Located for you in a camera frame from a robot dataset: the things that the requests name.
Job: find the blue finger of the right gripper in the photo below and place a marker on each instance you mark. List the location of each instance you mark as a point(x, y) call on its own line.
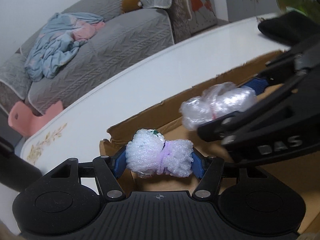
point(221, 127)
point(269, 77)

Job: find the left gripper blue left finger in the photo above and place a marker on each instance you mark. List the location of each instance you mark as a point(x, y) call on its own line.
point(107, 170)

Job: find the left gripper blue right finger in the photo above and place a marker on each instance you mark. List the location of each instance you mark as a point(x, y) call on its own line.
point(208, 170)

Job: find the white foam net bundle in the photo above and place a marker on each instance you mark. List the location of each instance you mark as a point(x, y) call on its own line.
point(149, 154)

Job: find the clear plastic bag bundle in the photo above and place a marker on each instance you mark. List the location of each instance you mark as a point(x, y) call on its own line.
point(215, 102)

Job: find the black knit hat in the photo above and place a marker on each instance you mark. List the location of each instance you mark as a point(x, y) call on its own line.
point(290, 28)

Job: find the green glass jar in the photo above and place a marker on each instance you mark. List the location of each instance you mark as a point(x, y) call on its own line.
point(309, 8)

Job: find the decorated cabinet with stickers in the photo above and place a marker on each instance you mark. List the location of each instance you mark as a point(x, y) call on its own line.
point(203, 15)

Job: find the pink plastic stool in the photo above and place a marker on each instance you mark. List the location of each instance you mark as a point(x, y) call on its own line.
point(24, 121)

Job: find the grey fabric sofa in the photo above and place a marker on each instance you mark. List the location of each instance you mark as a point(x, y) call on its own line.
point(125, 39)

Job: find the light blue blanket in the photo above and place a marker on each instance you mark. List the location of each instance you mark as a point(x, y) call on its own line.
point(55, 46)

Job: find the pink garment on sofa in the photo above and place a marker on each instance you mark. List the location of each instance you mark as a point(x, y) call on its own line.
point(85, 31)

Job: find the brown plush toy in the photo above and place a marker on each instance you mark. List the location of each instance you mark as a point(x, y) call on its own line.
point(130, 5)

